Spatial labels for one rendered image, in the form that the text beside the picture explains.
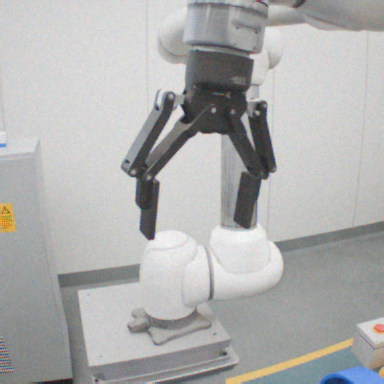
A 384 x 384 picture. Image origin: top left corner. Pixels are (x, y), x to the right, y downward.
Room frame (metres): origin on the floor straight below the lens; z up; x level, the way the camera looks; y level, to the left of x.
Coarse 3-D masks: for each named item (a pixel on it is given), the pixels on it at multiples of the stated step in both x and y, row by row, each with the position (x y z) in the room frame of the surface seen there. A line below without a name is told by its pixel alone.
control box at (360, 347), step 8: (376, 320) 0.86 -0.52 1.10; (360, 328) 0.83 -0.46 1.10; (368, 328) 0.82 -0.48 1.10; (360, 336) 0.82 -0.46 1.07; (368, 336) 0.79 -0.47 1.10; (376, 336) 0.78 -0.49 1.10; (352, 344) 0.84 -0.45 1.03; (360, 344) 0.81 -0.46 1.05; (368, 344) 0.78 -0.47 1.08; (376, 344) 0.75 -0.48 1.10; (352, 352) 0.83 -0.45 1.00; (360, 352) 0.80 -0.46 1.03; (368, 352) 0.77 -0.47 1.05; (376, 352) 0.75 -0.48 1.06; (360, 360) 0.79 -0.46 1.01; (368, 360) 0.76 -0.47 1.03; (376, 360) 0.75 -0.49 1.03; (368, 368) 0.75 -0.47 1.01
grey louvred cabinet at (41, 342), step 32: (0, 160) 1.57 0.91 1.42; (32, 160) 1.62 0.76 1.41; (0, 192) 1.57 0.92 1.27; (32, 192) 1.62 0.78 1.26; (0, 224) 1.56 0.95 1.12; (32, 224) 1.61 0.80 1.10; (0, 256) 1.55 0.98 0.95; (32, 256) 1.60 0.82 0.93; (0, 288) 1.53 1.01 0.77; (32, 288) 1.59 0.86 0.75; (0, 320) 1.52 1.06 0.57; (32, 320) 1.58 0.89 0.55; (64, 320) 1.98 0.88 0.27; (0, 352) 1.50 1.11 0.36; (32, 352) 1.56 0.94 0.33; (64, 352) 1.62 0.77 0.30
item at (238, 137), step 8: (232, 112) 0.43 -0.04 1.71; (232, 120) 0.43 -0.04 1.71; (240, 120) 0.44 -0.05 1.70; (240, 128) 0.44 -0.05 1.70; (232, 136) 0.46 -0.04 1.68; (240, 136) 0.44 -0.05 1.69; (240, 144) 0.45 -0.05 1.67; (248, 144) 0.45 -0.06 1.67; (240, 152) 0.47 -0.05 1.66; (248, 152) 0.46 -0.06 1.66; (248, 160) 0.46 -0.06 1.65; (256, 160) 0.46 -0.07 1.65; (248, 168) 0.48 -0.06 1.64; (256, 168) 0.46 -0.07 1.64; (264, 176) 0.46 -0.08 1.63
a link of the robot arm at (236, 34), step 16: (192, 0) 0.41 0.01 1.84; (208, 0) 0.40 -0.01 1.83; (224, 0) 0.39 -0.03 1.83; (240, 0) 0.39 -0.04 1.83; (192, 16) 0.41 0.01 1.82; (208, 16) 0.40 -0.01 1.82; (224, 16) 0.39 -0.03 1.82; (240, 16) 0.40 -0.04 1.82; (256, 16) 0.40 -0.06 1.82; (192, 32) 0.41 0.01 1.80; (208, 32) 0.40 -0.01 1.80; (224, 32) 0.39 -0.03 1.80; (240, 32) 0.40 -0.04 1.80; (256, 32) 0.41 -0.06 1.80; (208, 48) 0.41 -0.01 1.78; (224, 48) 0.41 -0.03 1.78; (240, 48) 0.40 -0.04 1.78; (256, 48) 0.41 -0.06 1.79
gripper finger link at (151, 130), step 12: (156, 96) 0.41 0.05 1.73; (168, 96) 0.40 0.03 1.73; (156, 108) 0.41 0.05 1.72; (168, 108) 0.40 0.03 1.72; (156, 120) 0.39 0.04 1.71; (144, 132) 0.40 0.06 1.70; (156, 132) 0.39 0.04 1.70; (132, 144) 0.41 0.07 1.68; (144, 144) 0.39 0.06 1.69; (132, 156) 0.39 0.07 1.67; (144, 156) 0.39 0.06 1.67; (132, 168) 0.38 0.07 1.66
